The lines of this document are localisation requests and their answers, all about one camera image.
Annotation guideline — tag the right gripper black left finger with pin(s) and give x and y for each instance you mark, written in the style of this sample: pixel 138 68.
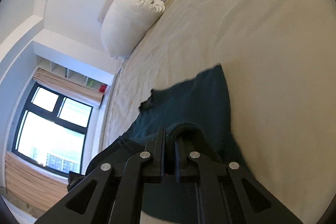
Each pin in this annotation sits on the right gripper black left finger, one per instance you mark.
pixel 112 193

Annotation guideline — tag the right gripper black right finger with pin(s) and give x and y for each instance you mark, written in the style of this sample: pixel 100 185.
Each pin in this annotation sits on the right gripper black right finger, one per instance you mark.
pixel 225 193

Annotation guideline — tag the dark teal knit sweater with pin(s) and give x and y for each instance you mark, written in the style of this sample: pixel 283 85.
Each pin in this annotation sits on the dark teal knit sweater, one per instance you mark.
pixel 197 109

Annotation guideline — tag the black framed window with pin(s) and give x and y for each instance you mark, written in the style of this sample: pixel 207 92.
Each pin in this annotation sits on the black framed window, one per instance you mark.
pixel 52 131

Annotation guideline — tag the red box on shelf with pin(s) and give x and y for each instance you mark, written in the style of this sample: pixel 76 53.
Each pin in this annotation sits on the red box on shelf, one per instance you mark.
pixel 103 88

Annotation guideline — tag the beige roller blind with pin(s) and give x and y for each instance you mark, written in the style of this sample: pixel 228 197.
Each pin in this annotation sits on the beige roller blind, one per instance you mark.
pixel 72 90

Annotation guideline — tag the white pillow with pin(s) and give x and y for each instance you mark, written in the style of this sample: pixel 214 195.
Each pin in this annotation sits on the white pillow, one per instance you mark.
pixel 126 23

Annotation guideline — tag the beige bed sheet mattress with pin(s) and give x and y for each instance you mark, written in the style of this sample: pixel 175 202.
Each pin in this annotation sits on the beige bed sheet mattress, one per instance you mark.
pixel 278 58

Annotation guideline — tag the white wall shelf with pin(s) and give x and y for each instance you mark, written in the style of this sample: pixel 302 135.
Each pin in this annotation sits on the white wall shelf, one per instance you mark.
pixel 68 74

